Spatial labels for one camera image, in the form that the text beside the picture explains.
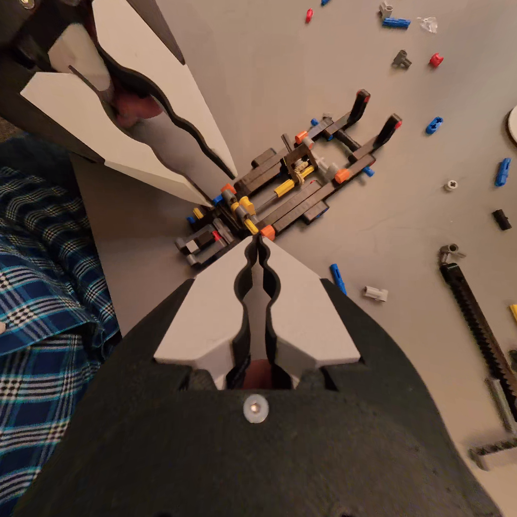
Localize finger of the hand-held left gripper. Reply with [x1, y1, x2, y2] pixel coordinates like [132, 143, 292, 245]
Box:
[19, 72, 213, 207]
[92, 0, 239, 181]

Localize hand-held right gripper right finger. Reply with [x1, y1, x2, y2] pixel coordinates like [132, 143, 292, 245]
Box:
[258, 235, 361, 388]

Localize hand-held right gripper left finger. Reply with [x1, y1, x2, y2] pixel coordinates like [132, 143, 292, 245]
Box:
[153, 236, 259, 390]

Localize black lego chassis assembly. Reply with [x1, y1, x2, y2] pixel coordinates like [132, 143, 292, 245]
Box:
[174, 121, 378, 267]

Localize black lego gear rack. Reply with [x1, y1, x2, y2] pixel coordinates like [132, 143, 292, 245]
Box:
[439, 263, 517, 398]

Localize black lego liftarm axle tube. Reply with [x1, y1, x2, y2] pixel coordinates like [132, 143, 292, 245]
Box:
[335, 114, 404, 167]

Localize dark grey lego beam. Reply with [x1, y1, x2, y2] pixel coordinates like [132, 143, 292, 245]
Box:
[469, 439, 517, 471]

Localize person's plaid shirt torso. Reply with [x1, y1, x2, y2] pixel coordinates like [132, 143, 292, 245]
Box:
[0, 133, 123, 517]

